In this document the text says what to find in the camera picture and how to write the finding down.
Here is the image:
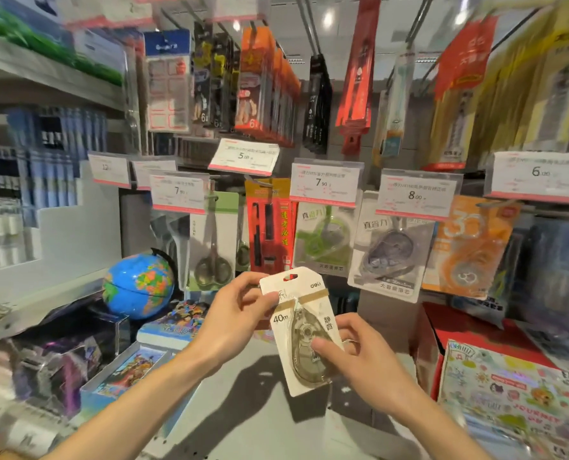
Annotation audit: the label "white shelf unit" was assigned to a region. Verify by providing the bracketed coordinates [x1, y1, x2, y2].
[0, 28, 144, 345]

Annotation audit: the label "red pen set packet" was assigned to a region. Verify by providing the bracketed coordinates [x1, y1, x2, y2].
[244, 178, 299, 276]

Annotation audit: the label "dark holographic box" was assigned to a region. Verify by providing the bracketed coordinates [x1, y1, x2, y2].
[7, 302, 131, 419]

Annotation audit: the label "person's right hand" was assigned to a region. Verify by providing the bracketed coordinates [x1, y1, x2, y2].
[310, 312, 424, 423]

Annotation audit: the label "black pen packets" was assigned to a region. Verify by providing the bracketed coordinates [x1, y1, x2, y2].
[192, 21, 241, 134]

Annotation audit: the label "person's left hand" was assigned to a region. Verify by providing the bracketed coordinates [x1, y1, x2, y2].
[189, 271, 280, 370]

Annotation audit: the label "blue label sticker packet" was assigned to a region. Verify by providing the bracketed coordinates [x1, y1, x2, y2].
[143, 28, 193, 134]

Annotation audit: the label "colourful sticker display box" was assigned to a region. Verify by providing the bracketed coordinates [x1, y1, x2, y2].
[438, 339, 569, 460]

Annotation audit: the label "row of blue boxes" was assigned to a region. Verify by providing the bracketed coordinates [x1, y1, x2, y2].
[4, 106, 109, 228]

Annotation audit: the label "colourful puzzle box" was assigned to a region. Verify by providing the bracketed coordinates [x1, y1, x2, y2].
[80, 341, 204, 439]

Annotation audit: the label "grey correction tape packet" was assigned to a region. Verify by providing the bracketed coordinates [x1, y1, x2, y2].
[348, 190, 437, 304]

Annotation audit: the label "black hanging packets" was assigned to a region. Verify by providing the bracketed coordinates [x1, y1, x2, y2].
[303, 53, 333, 156]

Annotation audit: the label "white price tag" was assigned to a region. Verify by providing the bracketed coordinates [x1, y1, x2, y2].
[130, 157, 178, 191]
[208, 137, 281, 177]
[87, 152, 132, 189]
[289, 159, 365, 209]
[375, 169, 463, 222]
[149, 171, 211, 215]
[484, 151, 569, 205]

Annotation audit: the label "colourful cartoon box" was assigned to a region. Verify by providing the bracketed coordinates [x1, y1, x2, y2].
[136, 299, 211, 351]

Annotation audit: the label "green correction tape packet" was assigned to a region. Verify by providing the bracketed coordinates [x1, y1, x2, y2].
[293, 201, 358, 278]

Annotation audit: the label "orange correction tape packet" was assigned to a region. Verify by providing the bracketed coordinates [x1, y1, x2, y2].
[421, 195, 522, 301]

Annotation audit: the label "white toothbrush-like packet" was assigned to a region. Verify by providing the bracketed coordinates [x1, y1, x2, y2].
[372, 51, 417, 169]

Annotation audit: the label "red cardboard box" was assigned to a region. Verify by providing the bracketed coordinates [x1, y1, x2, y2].
[415, 302, 558, 403]

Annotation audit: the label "row of orange packets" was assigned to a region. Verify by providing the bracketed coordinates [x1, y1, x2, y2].
[235, 26, 302, 148]

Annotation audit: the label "red hanging packet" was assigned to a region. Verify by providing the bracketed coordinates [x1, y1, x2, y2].
[335, 0, 382, 156]

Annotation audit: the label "yellow hanging packets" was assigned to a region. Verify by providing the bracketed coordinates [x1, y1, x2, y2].
[421, 0, 569, 173]

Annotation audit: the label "beige correction tape packet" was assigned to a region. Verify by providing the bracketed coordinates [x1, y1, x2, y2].
[259, 266, 346, 397]

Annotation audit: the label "person's right forearm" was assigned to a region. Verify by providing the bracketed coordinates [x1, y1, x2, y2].
[385, 400, 493, 460]

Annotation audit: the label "green scissors packet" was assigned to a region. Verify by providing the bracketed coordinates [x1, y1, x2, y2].
[185, 190, 240, 293]

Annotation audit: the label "blue globe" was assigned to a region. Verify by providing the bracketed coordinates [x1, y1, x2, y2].
[102, 252, 176, 321]

